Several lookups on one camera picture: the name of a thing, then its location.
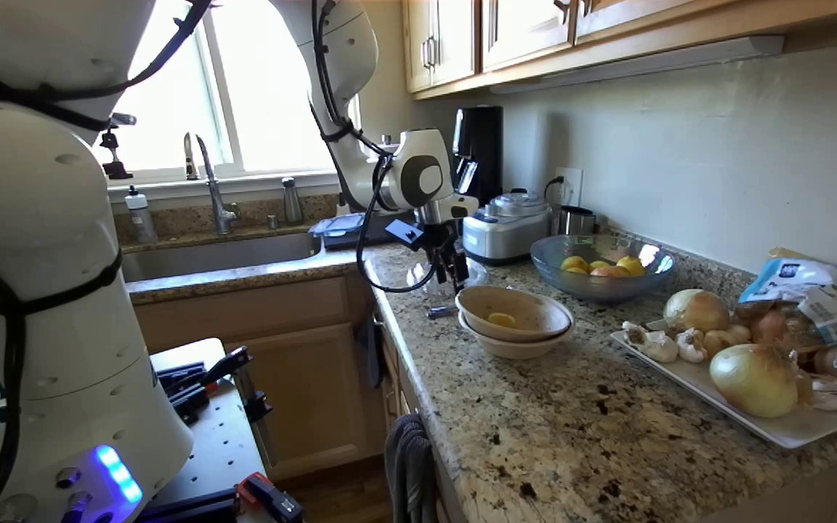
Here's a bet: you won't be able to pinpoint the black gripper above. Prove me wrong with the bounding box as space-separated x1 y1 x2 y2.
418 215 473 295

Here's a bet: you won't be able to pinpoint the glass fruit bowl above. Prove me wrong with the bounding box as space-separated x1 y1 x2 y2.
528 231 681 305

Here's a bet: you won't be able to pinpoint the silver white food chopper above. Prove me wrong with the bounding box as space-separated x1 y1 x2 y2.
460 190 556 264

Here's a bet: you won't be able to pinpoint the dark hanging cloth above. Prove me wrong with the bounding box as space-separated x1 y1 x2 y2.
355 314 390 389

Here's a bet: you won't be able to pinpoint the wood drawer base cabinet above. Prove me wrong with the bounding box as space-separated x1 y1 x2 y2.
371 318 460 523

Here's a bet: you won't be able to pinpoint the large blue latch food container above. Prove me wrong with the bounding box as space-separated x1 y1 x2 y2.
306 214 374 256

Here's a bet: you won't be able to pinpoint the dark metal cup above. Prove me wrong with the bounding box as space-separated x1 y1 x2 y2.
548 200 605 243

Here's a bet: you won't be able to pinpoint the black soda maker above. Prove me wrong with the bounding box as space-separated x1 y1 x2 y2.
447 103 505 219

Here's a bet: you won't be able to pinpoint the orange citrus fruit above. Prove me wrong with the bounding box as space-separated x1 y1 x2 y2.
586 260 634 285

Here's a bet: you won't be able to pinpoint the small sink side bottle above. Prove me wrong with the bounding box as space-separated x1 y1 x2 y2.
280 176 307 228

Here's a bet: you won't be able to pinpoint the wood sink base cabinet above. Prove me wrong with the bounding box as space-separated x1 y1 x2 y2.
131 273 390 485

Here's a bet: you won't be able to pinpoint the grey hanging towel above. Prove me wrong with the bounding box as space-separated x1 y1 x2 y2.
384 413 442 523

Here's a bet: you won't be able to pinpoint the steel kitchen sink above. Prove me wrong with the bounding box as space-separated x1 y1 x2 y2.
117 231 323 285

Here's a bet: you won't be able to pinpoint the brown skinned onion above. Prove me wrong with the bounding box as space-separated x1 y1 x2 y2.
659 288 732 336

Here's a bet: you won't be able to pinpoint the chrome kitchen faucet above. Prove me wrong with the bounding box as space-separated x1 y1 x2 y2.
181 132 242 238

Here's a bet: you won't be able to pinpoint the white framed window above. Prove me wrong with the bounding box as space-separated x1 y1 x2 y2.
97 0 342 183

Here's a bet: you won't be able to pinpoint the black clamp tools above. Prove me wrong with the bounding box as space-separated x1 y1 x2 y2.
153 347 253 429

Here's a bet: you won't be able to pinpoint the red black tool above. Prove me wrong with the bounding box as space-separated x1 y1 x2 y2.
232 471 307 523

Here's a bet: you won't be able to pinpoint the perforated robot cart board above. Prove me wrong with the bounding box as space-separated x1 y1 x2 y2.
146 336 275 523

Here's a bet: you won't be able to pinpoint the large pale onion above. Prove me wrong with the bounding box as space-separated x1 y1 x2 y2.
705 344 803 423

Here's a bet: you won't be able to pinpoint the clear soap dispenser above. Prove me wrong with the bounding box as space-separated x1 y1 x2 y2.
123 183 158 245

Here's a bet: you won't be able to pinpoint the blue white food package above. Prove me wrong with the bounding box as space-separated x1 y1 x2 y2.
736 254 837 308

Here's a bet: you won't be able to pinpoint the white rectangular plate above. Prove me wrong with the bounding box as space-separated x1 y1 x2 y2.
608 320 837 452

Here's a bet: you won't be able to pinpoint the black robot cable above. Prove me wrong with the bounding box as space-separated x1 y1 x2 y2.
306 0 442 296

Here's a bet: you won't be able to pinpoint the white wall outlet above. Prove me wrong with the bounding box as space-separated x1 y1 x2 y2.
551 167 585 211

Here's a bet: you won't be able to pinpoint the light wood wall cabinet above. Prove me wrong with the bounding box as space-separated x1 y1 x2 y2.
399 0 837 106

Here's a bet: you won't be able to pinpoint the black camera on tripod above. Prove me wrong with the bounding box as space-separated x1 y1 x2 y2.
97 112 140 183

